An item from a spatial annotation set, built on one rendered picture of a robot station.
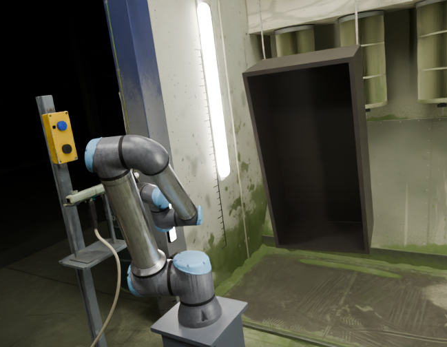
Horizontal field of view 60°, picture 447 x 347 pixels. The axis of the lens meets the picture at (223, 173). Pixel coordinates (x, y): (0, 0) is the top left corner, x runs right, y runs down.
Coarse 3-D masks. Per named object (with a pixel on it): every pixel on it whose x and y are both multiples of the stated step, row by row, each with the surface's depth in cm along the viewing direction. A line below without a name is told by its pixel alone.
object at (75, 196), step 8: (136, 176) 228; (72, 192) 192; (80, 192) 196; (88, 192) 198; (96, 192) 203; (104, 192) 207; (72, 200) 190; (88, 200) 200; (88, 208) 201; (96, 216) 204; (96, 224) 204
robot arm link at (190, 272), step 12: (192, 252) 164; (168, 264) 160; (180, 264) 154; (192, 264) 154; (204, 264) 156; (168, 276) 156; (180, 276) 155; (192, 276) 154; (204, 276) 156; (168, 288) 157; (180, 288) 156; (192, 288) 155; (204, 288) 156; (192, 300) 156; (204, 300) 157
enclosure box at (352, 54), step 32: (256, 64) 233; (288, 64) 210; (320, 64) 199; (352, 64) 193; (256, 96) 237; (288, 96) 249; (320, 96) 241; (352, 96) 200; (256, 128) 229; (288, 128) 259; (320, 128) 250; (352, 128) 242; (288, 160) 270; (320, 160) 261; (352, 160) 252; (288, 192) 282; (320, 192) 271; (352, 192) 262; (288, 224) 287; (320, 224) 278; (352, 224) 269
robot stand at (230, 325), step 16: (176, 304) 176; (224, 304) 171; (240, 304) 170; (160, 320) 165; (176, 320) 164; (224, 320) 160; (240, 320) 168; (176, 336) 154; (192, 336) 152; (208, 336) 151; (224, 336) 156; (240, 336) 168
